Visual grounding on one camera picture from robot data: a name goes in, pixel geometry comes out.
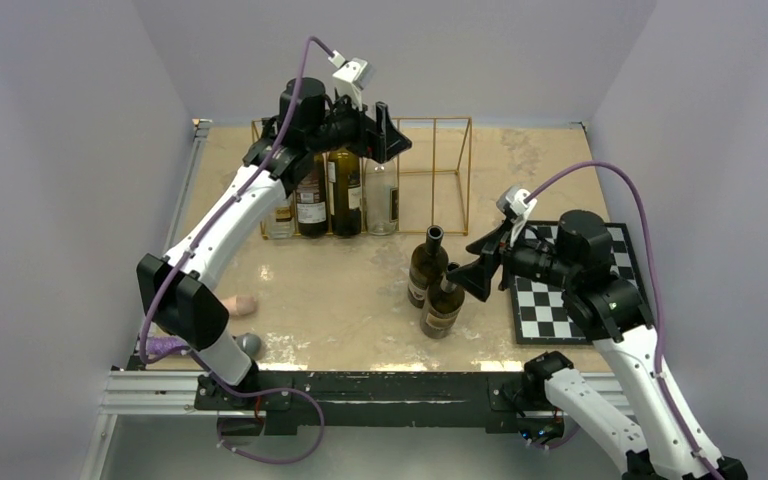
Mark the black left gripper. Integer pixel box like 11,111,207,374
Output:
305,87,409,163

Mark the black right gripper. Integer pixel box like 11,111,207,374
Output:
446,214,577,300

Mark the clear glass bottle front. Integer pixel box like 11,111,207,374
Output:
364,159,399,236

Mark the dark brown bottle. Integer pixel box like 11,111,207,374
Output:
326,148,362,237

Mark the green bottle silver foil neck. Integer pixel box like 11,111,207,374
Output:
419,262,465,339

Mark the green wine bottle silver neck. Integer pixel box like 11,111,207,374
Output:
295,154,328,238

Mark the clear liquor bottle black cap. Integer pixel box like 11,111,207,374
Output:
262,117,297,241

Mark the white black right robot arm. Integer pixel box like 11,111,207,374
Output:
449,210,748,479

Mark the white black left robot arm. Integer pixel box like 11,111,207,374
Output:
136,77,412,409

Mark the black white chessboard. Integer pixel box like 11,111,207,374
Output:
507,222,647,345

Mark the beige toy microphone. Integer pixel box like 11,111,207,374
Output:
221,295,258,317

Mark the purple glitter microphone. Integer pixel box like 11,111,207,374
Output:
146,333,263,358

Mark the gold wire wine rack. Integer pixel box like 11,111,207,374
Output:
260,116,474,239

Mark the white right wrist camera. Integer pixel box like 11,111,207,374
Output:
496,185,538,245

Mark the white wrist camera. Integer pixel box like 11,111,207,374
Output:
496,185,538,245
329,50,375,110

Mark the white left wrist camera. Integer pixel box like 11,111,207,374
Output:
329,50,375,110

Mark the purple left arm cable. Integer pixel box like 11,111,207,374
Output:
137,35,327,465

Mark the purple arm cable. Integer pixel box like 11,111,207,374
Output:
137,35,327,465
526,160,730,480

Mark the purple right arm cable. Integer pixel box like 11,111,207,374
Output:
526,160,730,480

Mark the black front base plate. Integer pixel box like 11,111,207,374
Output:
195,371,567,442

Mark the aluminium table edge rail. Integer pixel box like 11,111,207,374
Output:
79,119,214,480

